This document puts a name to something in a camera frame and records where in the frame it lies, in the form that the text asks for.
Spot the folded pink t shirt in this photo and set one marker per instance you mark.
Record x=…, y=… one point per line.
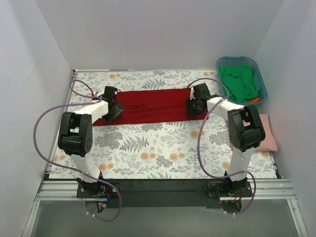
x=269, y=143

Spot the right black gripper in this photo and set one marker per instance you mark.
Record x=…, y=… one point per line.
x=193, y=108

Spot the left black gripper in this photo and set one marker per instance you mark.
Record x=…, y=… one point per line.
x=115, y=111

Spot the orange cloth item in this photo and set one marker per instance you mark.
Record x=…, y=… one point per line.
x=257, y=99

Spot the green t shirt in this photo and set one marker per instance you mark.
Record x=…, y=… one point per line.
x=240, y=82

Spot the red t shirt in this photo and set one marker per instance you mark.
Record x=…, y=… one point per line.
x=152, y=106

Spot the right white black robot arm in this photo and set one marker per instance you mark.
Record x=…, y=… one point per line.
x=246, y=132

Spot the floral table mat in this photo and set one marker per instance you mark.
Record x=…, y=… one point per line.
x=156, y=150

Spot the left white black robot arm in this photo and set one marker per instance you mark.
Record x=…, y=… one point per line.
x=76, y=137

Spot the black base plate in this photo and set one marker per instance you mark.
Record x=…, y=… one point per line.
x=163, y=192

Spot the teal plastic bin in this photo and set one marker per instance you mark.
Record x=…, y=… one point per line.
x=259, y=83

